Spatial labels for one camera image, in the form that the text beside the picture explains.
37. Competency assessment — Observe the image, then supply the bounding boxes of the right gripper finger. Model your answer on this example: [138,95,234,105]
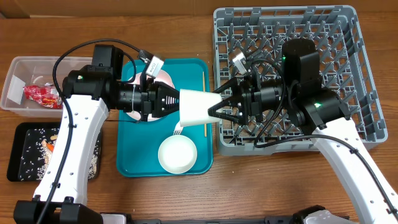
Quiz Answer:
[208,100,243,123]
[213,77,238,93]

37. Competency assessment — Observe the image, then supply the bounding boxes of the pink bowl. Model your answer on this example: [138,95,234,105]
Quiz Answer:
[133,70,175,88]

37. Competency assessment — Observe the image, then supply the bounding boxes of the white paper cup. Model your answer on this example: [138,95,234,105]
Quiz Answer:
[179,89,222,127]

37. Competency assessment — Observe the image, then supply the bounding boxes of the red snack wrapper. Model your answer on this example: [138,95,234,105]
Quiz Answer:
[23,83,63,109]

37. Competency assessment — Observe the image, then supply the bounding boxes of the food scraps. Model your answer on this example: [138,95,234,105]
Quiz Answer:
[18,127,102,181]

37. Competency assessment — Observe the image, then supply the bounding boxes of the orange carrot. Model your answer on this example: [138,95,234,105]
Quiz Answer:
[46,143,54,152]

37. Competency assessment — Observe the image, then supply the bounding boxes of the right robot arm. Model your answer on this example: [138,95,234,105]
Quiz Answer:
[208,39,397,223]

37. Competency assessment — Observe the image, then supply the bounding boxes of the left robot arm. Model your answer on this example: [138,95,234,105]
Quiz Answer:
[14,39,179,224]

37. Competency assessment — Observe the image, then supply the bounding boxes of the grey dishwasher rack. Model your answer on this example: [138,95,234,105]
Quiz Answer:
[213,5,388,156]

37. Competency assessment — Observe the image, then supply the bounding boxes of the wooden chopstick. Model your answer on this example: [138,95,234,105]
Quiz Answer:
[202,72,207,138]

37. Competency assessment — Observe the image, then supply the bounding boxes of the white plastic fork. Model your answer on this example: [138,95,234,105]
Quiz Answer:
[173,122,183,135]

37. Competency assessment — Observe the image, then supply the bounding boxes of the teal serving tray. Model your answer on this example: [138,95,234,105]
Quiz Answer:
[116,58,213,177]

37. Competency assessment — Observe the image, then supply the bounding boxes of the white bowl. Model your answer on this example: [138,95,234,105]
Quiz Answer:
[158,135,198,174]

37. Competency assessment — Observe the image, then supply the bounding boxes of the clear plastic bin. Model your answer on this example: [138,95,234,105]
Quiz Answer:
[0,56,94,118]

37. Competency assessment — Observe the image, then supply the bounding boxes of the black plastic tray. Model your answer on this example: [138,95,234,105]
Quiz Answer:
[6,121,102,182]

